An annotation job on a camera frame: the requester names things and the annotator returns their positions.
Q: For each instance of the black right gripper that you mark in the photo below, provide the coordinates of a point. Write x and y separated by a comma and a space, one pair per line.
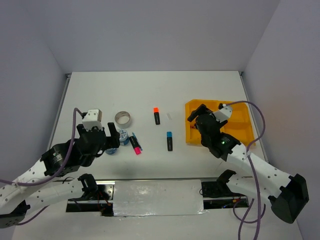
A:
202, 108

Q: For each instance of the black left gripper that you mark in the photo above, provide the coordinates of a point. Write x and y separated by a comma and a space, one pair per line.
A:
115, 134

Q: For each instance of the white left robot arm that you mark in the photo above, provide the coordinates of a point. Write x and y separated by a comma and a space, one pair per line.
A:
35, 189

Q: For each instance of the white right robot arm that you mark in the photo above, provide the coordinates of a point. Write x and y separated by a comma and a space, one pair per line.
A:
286, 194

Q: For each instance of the silver tape roll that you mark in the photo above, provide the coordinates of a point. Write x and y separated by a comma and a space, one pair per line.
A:
123, 119

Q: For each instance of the blue pen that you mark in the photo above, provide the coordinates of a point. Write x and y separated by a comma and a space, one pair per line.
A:
140, 147

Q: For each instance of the pink cap highlighter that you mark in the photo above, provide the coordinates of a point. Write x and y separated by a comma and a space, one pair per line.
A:
135, 145

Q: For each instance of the yellow compartment tray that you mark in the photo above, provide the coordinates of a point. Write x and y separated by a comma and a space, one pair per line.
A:
239, 124

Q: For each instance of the blue cap highlighter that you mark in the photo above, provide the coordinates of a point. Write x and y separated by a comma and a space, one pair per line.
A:
169, 139

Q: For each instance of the orange cap highlighter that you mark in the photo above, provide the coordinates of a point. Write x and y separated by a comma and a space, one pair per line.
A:
156, 115

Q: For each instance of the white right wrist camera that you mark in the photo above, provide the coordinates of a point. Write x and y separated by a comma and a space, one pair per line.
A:
223, 113

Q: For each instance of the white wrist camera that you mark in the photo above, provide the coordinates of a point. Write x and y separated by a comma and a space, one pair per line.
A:
223, 113
92, 119

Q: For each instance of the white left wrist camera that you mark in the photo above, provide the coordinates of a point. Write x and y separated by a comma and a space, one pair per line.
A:
92, 119

